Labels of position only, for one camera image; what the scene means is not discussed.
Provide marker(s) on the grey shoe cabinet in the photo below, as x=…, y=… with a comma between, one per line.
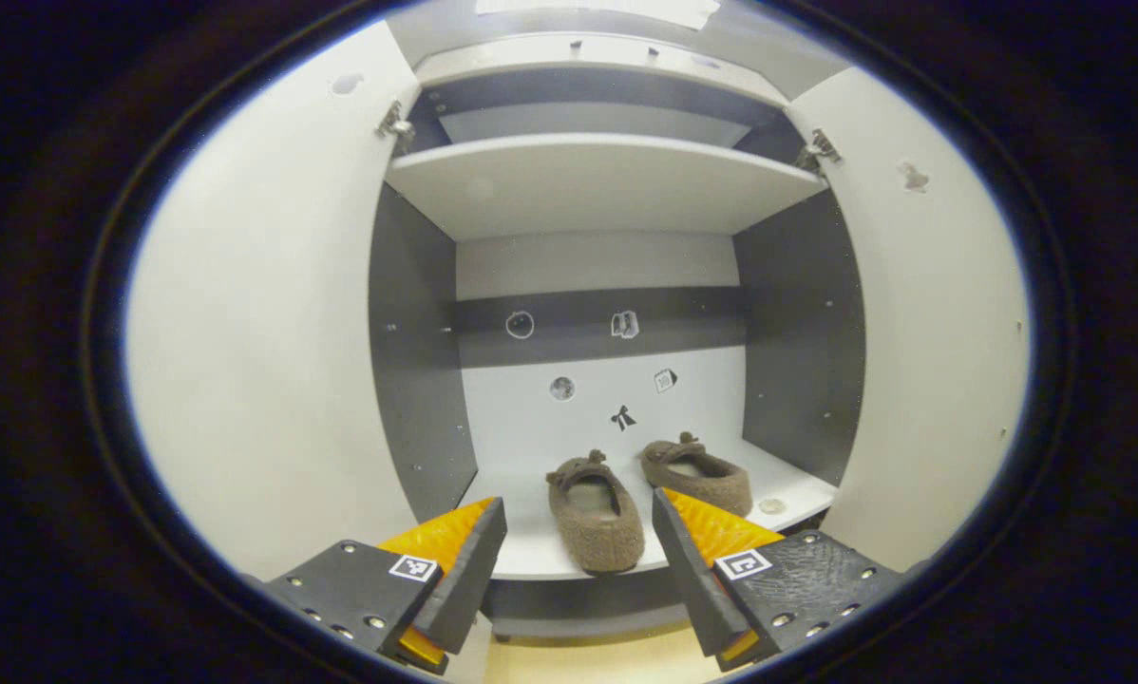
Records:
x=417, y=380

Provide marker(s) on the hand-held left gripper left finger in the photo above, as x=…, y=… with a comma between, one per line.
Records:
x=474, y=579

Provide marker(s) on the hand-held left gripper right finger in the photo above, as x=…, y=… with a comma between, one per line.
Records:
x=688, y=589

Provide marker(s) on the grey cabinet door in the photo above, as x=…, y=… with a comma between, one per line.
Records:
x=265, y=332
x=930, y=361

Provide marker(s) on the metal door hinge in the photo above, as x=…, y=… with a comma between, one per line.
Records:
x=395, y=123
x=818, y=149

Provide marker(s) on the large ceiling light panel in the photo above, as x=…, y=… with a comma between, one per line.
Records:
x=597, y=9

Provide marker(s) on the brown fuzzy shoe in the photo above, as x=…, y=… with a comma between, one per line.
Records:
x=711, y=480
x=597, y=532

